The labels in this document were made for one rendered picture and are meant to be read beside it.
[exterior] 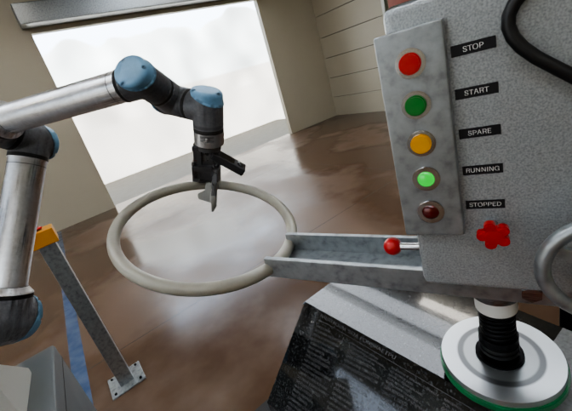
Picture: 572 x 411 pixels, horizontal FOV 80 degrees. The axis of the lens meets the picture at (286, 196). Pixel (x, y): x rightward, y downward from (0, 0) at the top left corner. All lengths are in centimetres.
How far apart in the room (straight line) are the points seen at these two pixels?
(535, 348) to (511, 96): 55
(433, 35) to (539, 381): 63
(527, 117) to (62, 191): 693
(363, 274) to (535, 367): 36
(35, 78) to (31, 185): 576
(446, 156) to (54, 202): 689
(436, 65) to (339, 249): 50
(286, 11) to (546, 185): 878
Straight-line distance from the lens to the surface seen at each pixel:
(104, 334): 238
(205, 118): 101
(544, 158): 52
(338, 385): 103
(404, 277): 69
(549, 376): 84
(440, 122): 48
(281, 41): 886
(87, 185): 711
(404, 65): 46
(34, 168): 141
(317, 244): 85
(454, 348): 86
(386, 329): 99
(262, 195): 107
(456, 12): 48
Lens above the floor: 149
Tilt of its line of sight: 20 degrees down
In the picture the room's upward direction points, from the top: 16 degrees counter-clockwise
